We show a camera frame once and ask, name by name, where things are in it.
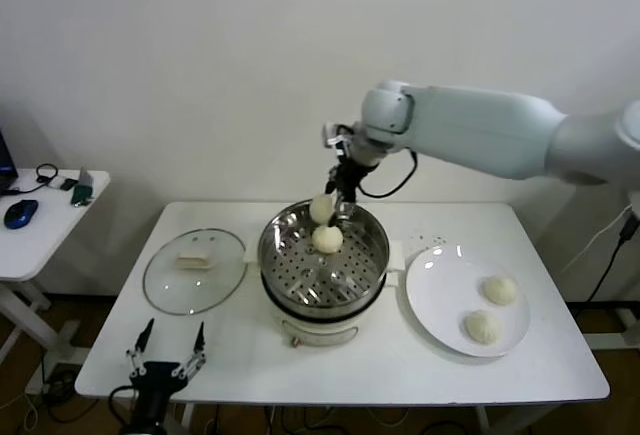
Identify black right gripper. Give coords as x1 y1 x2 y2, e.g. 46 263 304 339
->
325 152 371 229

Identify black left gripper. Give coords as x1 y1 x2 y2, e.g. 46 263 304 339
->
125 318 208 424

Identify white steamed baozi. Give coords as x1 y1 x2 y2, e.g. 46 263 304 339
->
311 224 345 256
463 309 503 345
308 193 335 224
480 275 520 307

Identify glass lid with white handle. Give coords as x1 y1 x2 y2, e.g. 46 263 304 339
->
142 227 249 317

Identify stainless steel steamer basket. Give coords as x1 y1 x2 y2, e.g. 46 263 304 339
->
242 199 404 309

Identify white round plate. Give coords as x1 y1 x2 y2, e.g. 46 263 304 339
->
405 244 532 359

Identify blue computer mouse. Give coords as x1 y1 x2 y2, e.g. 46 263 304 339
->
3 198 40 229

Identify dark computer monitor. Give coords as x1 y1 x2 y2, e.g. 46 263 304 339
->
0 127 20 195

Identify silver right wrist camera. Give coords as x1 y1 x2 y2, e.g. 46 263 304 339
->
321 122 352 150

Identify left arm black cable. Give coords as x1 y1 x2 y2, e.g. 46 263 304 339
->
108 384 141 435

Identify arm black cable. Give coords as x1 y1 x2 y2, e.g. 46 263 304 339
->
355 148 419 201
108 384 141 435

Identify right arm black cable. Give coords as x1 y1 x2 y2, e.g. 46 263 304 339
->
355 148 419 201

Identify thin black looped cable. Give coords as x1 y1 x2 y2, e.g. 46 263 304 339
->
0 163 62 199

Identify white wall cable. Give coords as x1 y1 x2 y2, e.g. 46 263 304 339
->
559 202 635 276

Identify black power adapter cable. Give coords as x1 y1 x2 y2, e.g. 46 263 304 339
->
582 204 640 306

